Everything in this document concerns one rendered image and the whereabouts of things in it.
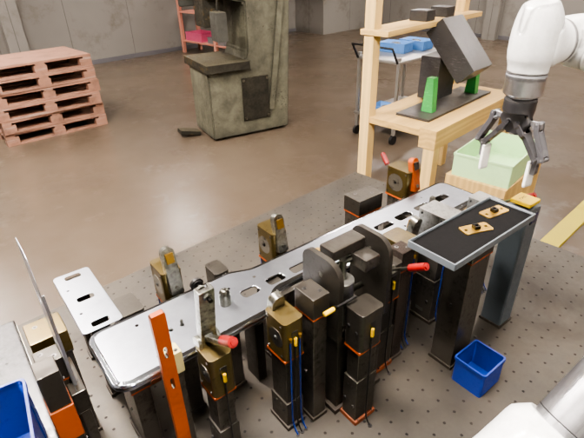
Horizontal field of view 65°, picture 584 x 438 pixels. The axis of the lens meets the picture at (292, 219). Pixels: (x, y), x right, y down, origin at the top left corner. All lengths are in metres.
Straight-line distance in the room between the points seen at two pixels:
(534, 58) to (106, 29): 9.44
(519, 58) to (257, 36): 4.16
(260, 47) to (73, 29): 5.42
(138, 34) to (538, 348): 9.70
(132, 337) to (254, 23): 4.28
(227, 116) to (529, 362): 4.19
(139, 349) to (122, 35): 9.43
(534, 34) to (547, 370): 0.96
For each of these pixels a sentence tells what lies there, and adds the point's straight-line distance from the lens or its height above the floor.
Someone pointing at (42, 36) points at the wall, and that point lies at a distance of 9.84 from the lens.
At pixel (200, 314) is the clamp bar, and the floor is 1.16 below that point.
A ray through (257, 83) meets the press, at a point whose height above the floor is 0.56.
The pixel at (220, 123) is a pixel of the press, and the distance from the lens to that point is 5.18.
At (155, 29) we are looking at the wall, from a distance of 10.68.
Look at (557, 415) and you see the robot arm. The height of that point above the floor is 1.23.
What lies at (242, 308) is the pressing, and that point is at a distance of 1.22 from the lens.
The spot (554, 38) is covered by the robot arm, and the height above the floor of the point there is 1.62.
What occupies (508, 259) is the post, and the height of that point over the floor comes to 0.97.
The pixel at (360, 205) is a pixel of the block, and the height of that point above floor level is 1.02.
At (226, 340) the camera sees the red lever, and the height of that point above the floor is 1.14.
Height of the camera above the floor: 1.80
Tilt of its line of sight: 30 degrees down
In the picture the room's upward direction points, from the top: 2 degrees counter-clockwise
